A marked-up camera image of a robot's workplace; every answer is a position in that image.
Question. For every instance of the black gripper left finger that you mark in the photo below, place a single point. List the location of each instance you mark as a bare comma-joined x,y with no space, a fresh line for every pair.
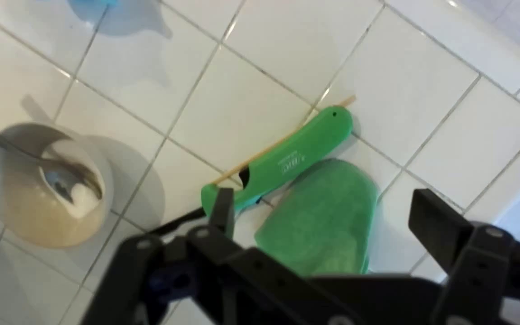
223,216

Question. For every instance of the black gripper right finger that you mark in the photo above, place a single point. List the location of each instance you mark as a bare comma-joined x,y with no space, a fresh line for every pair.
439,229

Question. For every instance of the green towel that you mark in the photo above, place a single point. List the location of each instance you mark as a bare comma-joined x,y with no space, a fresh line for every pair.
322,225

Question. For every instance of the beige bowl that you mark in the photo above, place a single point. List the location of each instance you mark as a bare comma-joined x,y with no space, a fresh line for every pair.
31,211

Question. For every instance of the metal spoon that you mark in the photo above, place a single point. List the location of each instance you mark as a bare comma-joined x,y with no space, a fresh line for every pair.
58,174

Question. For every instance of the blue plastic measuring cup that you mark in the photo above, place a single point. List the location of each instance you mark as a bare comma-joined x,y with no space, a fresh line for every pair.
123,17

